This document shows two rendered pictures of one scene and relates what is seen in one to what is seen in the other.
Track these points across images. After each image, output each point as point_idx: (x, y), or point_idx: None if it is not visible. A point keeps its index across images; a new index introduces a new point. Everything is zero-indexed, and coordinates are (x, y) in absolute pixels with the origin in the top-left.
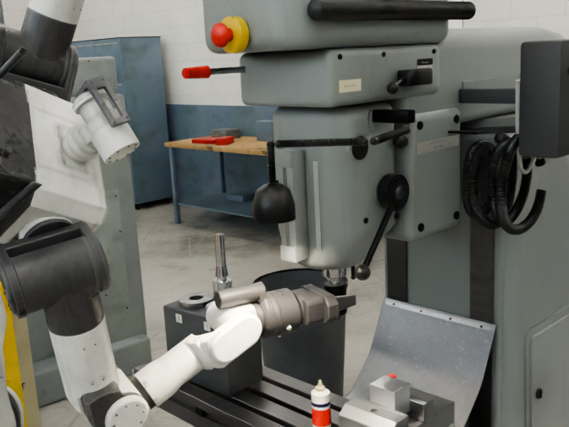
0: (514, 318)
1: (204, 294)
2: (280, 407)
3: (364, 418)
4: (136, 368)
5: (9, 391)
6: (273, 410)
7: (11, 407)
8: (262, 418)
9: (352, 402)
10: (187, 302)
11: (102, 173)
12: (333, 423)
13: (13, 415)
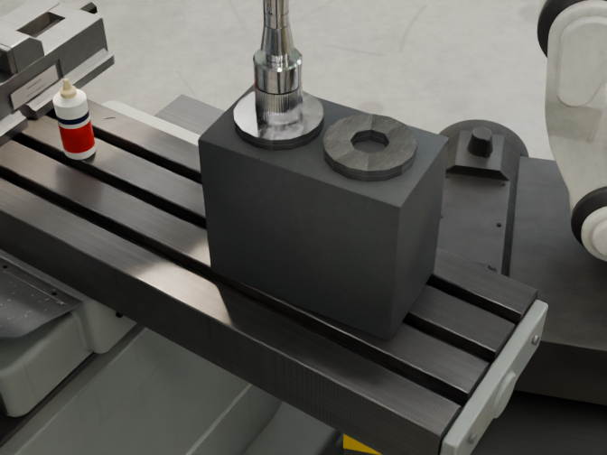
0: None
1: (357, 159)
2: (157, 190)
3: (4, 26)
4: (529, 289)
5: (573, 5)
6: (170, 181)
7: (545, 0)
8: (185, 162)
9: (15, 39)
10: (377, 117)
11: None
12: (60, 162)
13: (540, 10)
